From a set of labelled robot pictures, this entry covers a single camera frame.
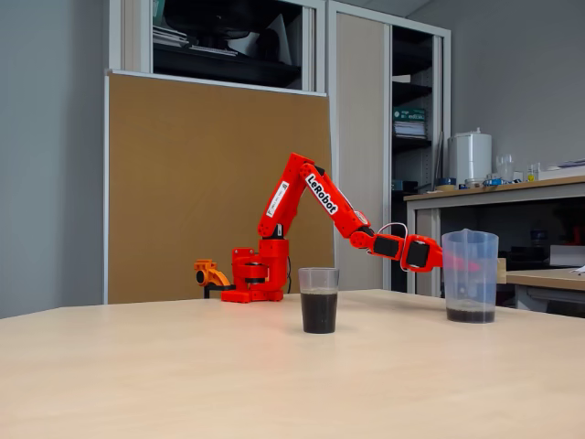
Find white storage box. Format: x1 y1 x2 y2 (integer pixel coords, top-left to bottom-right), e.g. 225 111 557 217
549 244 585 268

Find green books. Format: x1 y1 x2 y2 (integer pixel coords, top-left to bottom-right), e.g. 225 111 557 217
392 106 427 123

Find white cylindrical canister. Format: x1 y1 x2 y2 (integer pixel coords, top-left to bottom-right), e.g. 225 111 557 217
447 127 494 187

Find grey metal storage cabinet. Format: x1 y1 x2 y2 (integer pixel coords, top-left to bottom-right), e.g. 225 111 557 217
108 0 328 97
326 0 452 296

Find wooden-top workbench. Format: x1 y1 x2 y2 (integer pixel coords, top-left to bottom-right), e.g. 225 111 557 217
403 176 585 298

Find translucent plastic measuring pitcher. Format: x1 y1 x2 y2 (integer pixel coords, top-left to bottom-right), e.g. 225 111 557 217
441 228 507 325

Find white paper sheet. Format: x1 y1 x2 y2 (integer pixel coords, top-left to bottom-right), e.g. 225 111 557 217
227 13 293 66

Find black plastic equipment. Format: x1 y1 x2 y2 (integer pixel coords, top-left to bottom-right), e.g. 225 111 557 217
163 0 275 47

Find stack of white papers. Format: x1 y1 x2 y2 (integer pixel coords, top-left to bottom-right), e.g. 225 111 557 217
152 25 190 48
392 120 430 140

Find white flat box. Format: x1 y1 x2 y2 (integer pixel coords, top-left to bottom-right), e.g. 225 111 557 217
537 165 585 182

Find clear plastic cup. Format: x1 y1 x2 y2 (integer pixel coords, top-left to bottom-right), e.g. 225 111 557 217
298 267 340 335

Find wooden-top side table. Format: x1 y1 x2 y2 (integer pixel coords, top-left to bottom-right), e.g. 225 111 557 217
505 267 585 316

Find orange table clamp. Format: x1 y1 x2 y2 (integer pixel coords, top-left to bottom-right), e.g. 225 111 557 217
193 259 237 300

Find clear drinking glass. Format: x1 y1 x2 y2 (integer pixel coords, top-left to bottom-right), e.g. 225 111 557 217
495 154 516 183

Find brown cork pin board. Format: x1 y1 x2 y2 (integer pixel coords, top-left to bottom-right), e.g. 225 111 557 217
103 69 337 305

